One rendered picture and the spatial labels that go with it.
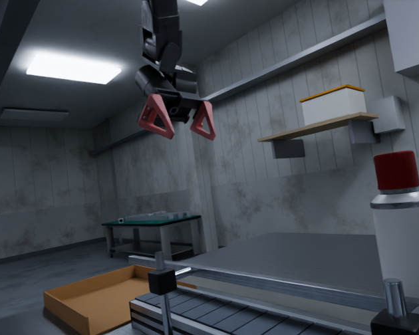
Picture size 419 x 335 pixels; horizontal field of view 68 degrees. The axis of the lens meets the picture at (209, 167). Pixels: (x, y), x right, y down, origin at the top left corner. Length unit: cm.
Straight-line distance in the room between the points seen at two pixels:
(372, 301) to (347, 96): 281
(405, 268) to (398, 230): 3
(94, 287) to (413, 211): 84
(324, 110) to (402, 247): 286
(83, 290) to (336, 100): 265
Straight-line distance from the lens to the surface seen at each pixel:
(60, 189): 892
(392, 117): 342
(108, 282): 100
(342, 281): 79
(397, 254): 32
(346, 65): 389
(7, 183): 869
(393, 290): 26
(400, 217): 31
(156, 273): 45
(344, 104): 307
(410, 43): 331
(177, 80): 68
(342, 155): 381
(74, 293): 97
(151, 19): 62
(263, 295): 51
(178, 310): 57
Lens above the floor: 107
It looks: 4 degrees up
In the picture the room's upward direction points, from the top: 8 degrees counter-clockwise
